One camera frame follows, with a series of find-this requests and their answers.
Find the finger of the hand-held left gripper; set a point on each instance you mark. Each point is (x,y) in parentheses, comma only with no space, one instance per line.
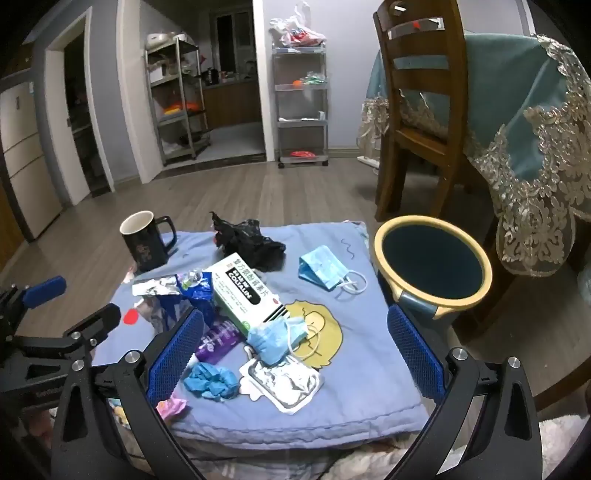
(99,321)
(46,287)

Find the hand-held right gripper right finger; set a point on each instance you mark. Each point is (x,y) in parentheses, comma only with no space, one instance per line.
(415,355)

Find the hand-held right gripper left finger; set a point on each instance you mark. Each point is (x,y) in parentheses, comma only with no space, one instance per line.
(175,355)

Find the blue rubber glove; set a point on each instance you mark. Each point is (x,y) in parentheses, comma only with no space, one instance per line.
(207,379)

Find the purple packet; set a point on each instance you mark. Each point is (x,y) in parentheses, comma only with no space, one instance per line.
(217,344)

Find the pink wrapper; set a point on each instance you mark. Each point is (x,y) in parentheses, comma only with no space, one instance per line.
(171,408)

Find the blue foil snack wrapper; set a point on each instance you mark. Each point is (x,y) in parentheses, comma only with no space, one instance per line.
(196,297)

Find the small silver wrapper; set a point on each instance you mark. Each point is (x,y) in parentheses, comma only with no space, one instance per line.
(152,287)

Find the blue yellow-rimmed trash bin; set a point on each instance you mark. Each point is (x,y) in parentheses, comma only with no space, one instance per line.
(429,263)

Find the white green medicine box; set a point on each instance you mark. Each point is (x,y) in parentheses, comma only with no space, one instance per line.
(244,290)

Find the blue face mask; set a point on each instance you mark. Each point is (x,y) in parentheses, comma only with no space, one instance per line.
(272,341)
(318,265)

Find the silver foil packet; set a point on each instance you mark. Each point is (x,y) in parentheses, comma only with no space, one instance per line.
(281,383)

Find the black plastic bag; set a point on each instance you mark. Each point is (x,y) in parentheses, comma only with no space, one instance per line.
(249,240)

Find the blue printed blanket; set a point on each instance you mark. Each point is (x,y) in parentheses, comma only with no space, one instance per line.
(351,332)

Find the black mug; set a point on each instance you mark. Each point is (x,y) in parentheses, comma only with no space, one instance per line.
(145,251)

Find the beige refrigerator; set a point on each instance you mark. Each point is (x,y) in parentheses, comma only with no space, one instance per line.
(23,152)

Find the white fluffy rug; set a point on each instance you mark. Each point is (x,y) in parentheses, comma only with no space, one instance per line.
(558,438)

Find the white power strip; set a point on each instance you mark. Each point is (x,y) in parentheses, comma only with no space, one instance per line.
(367,160)

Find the metal shelf rack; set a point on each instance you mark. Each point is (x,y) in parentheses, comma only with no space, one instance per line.
(174,121)

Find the red snack bag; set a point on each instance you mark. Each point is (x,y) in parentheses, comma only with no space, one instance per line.
(300,153)

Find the wooden chair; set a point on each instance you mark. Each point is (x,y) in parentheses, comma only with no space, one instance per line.
(455,115)

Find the grey rolling cart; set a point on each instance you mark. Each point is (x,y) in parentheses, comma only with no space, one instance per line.
(302,122)

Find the teal lace-trimmed tablecloth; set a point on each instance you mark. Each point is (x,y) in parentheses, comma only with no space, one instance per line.
(508,92)

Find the green plastic packet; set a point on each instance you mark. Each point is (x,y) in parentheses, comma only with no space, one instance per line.
(313,79)

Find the white plastic bag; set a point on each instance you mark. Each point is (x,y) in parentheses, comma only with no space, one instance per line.
(295,32)

